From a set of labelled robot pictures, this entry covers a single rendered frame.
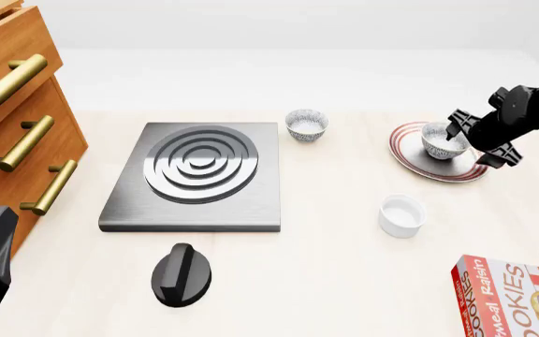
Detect plate with red rings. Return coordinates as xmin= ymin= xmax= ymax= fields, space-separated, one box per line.
xmin=387 ymin=121 xmax=490 ymax=183

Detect wooden cabinet with drawers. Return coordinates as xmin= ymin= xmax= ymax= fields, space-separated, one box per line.
xmin=0 ymin=0 xmax=89 ymax=263

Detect brass drawer handle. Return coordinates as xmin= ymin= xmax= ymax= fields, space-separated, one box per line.
xmin=0 ymin=114 xmax=56 ymax=173
xmin=0 ymin=53 xmax=49 ymax=110
xmin=19 ymin=159 xmax=79 ymax=216

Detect white ramekin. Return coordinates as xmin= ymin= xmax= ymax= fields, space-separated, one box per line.
xmin=377 ymin=194 xmax=428 ymax=239

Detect flat black stove plate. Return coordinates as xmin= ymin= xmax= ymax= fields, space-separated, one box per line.
xmin=98 ymin=121 xmax=283 ymax=233

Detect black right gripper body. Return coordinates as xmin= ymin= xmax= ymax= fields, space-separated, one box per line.
xmin=447 ymin=108 xmax=524 ymax=171

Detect round black stove knob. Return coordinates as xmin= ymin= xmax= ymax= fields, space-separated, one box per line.
xmin=151 ymin=242 xmax=213 ymax=309

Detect patterned black and white bowl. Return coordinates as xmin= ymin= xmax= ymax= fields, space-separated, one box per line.
xmin=284 ymin=108 xmax=330 ymax=143
xmin=420 ymin=121 xmax=471 ymax=161

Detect red cookies box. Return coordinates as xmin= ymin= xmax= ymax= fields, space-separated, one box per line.
xmin=450 ymin=254 xmax=539 ymax=337

